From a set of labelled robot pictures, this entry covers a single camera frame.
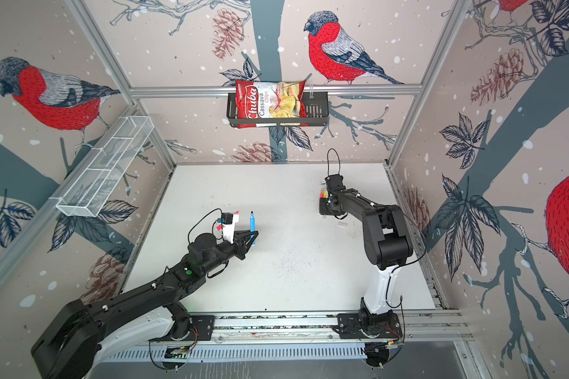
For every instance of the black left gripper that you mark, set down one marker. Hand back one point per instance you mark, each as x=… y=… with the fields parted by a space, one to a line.
x=239 y=244

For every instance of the blue highlighter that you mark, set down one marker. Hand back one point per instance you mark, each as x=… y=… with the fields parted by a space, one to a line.
x=252 y=226

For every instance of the white wire mesh shelf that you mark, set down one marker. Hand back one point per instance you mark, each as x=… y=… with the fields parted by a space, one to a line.
x=109 y=162

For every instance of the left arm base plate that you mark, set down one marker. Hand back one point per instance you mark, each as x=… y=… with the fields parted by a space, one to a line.
x=198 y=327

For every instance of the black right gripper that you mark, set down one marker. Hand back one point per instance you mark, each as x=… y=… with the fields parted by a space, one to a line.
x=322 y=208

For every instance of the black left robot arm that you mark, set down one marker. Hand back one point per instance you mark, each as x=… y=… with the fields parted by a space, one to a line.
x=81 y=334

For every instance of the red cassava chips bag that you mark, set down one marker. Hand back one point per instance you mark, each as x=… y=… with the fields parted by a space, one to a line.
x=257 y=101

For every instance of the white perforated cable duct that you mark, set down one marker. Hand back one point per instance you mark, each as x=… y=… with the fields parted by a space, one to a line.
x=207 y=353

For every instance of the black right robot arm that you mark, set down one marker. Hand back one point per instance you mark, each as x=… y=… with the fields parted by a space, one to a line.
x=387 y=243

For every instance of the black wall basket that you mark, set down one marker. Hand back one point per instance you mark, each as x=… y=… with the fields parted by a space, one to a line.
x=316 y=107

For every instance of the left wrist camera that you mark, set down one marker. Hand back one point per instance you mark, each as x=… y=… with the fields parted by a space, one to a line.
x=228 y=225

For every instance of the aluminium mounting rail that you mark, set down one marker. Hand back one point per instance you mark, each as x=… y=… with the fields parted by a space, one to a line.
x=288 y=328

